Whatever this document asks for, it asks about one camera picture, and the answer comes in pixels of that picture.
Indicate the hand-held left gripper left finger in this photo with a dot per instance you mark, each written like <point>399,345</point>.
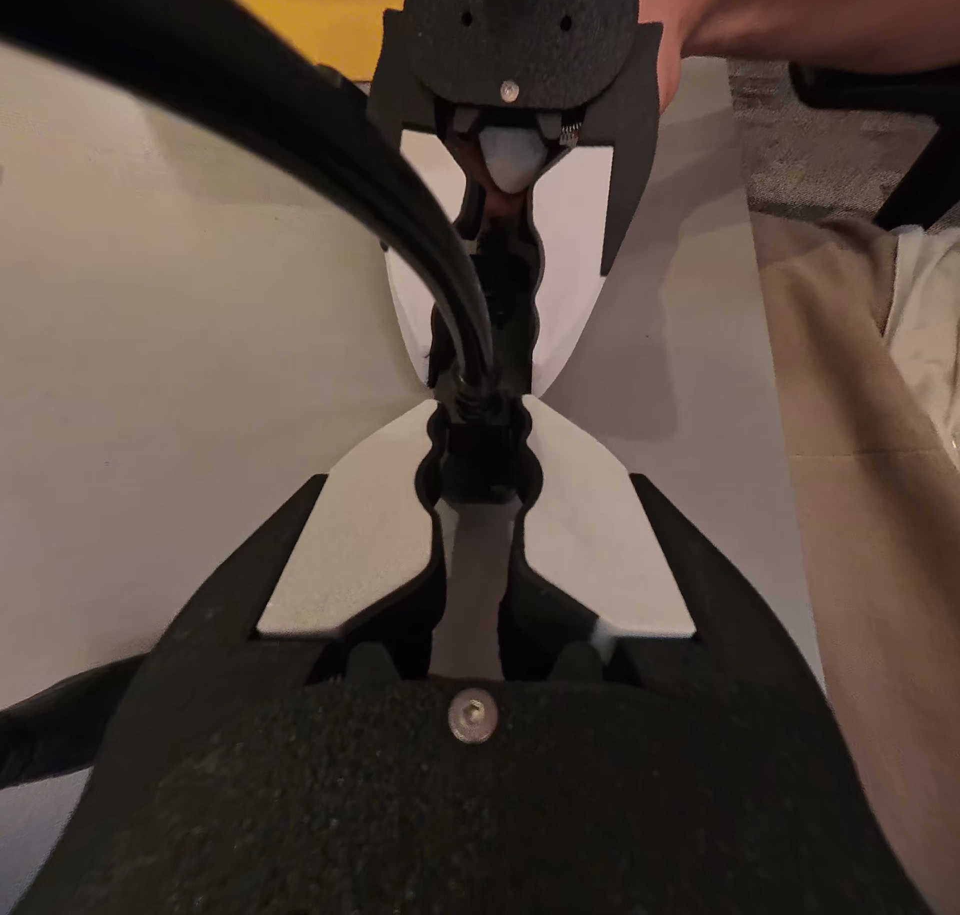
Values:
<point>352,540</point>

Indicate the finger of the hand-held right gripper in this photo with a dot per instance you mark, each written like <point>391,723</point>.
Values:
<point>570,255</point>
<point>409,315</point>

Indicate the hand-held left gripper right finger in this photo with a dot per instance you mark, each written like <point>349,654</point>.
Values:
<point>600,540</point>

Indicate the black power strip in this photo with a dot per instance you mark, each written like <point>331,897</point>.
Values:
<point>487,465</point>

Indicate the person's right forearm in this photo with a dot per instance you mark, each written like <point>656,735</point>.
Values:
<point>862,7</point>

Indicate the white desk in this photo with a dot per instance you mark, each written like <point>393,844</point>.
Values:
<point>187,330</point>

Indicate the person's right hand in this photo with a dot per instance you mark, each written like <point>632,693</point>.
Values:
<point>697,7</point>

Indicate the yellow box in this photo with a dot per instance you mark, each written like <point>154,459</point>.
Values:
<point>300,15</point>

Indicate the beige pants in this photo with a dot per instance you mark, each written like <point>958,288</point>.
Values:
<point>885,630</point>

